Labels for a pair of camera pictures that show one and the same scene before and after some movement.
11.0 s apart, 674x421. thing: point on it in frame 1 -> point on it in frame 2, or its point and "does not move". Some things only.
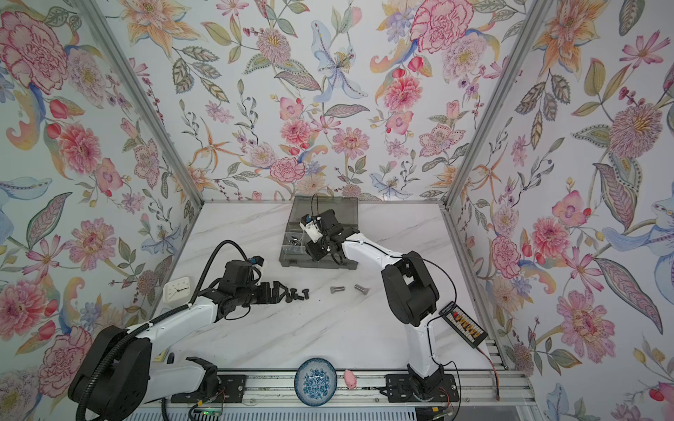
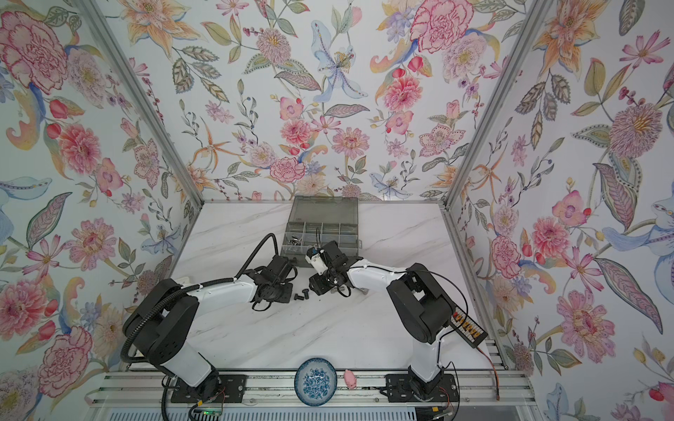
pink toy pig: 350,379 does not move
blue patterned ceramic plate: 315,381 does not move
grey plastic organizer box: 293,251 does not move
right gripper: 311,248 -> 318,284
